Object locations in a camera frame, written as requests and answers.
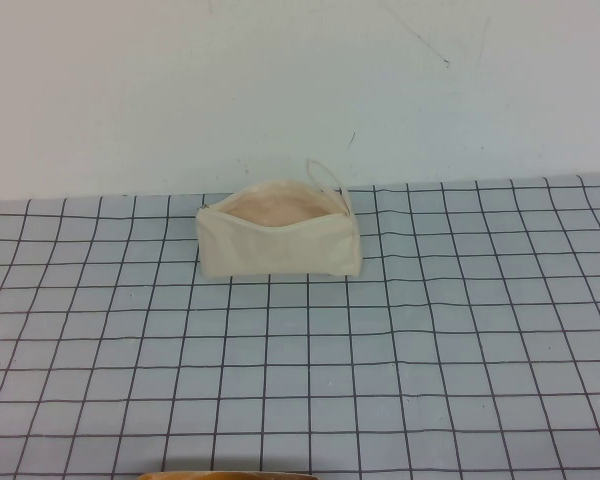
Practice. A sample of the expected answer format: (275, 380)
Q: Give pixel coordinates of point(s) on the cream fabric pencil case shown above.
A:
(260, 250)

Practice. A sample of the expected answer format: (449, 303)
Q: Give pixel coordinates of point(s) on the orange brown curved object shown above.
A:
(230, 476)

